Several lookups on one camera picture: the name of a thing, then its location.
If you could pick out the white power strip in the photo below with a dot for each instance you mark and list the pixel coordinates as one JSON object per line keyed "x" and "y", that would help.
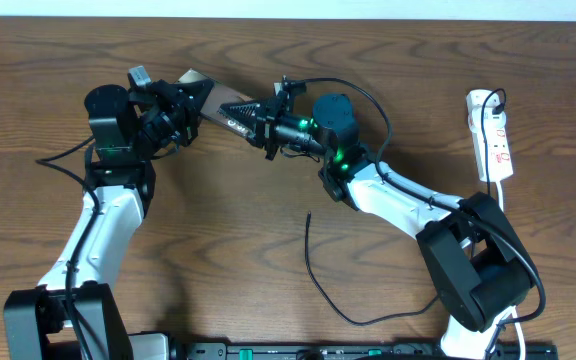
{"x": 492, "y": 152}

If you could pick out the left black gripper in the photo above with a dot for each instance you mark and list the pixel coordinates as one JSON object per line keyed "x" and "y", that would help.
{"x": 179, "y": 98}

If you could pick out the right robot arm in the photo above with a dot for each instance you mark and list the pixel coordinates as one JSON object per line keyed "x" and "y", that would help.
{"x": 478, "y": 266}

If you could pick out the brown Galaxy smartphone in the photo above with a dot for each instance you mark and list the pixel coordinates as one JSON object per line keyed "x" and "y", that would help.
{"x": 219, "y": 95}

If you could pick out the white USB charger plug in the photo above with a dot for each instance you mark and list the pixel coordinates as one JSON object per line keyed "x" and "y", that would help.
{"x": 484, "y": 109}

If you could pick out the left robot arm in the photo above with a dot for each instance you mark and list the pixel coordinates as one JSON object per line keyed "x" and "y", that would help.
{"x": 71, "y": 313}

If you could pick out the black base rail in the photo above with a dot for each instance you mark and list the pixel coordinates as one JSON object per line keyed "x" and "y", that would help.
{"x": 358, "y": 351}

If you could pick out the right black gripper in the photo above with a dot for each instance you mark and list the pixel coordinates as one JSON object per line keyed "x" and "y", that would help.
{"x": 267, "y": 120}

